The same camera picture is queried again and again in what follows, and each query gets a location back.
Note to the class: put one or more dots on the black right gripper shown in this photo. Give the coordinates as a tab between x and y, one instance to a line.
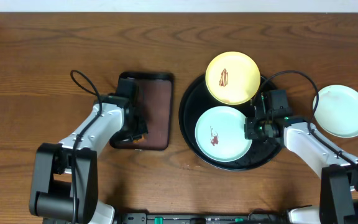
250	134

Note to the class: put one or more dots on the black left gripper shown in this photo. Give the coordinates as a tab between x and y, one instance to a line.
138	125

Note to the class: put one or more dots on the light green plate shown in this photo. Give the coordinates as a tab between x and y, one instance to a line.
219	133
337	110

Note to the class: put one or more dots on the yellow plate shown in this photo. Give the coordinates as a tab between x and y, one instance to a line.
232	78

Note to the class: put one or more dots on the green orange sponge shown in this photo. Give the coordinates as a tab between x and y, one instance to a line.
138	140

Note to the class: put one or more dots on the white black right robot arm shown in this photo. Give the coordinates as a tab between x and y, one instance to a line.
338	170

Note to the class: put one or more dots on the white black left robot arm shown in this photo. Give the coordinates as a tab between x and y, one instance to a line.
65	177

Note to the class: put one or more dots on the black rectangular water tray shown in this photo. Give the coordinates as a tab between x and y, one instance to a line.
155	96

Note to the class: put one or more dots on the black round tray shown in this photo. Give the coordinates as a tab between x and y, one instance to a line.
195	101

